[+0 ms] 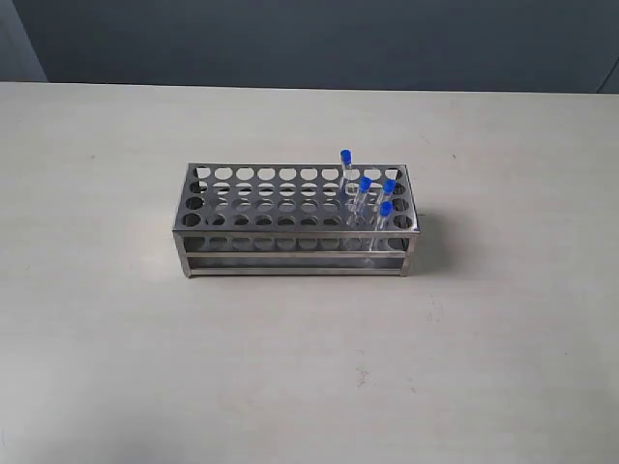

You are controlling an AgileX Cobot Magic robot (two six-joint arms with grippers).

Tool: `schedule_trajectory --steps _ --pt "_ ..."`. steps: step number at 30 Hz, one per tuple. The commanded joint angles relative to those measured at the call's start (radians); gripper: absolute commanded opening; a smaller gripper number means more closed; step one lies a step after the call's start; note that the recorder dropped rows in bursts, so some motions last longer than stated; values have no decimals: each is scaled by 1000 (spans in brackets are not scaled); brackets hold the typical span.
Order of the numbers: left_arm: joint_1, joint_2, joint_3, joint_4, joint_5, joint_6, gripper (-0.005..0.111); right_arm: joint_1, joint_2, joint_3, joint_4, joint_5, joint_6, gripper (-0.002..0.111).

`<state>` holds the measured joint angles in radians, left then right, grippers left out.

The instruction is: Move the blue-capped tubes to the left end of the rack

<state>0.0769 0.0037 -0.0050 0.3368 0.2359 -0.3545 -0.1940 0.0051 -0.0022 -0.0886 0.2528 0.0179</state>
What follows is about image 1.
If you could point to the blue capped tube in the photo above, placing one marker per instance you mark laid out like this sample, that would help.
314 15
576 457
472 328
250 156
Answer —
346 170
384 211
358 204
385 193

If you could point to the blue capped tube front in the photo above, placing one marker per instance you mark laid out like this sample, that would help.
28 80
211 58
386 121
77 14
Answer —
384 211

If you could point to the blue capped tube back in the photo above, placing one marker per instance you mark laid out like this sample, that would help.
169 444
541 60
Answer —
346 170

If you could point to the stainless steel test tube rack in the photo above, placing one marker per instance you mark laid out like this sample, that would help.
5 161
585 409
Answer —
290 219

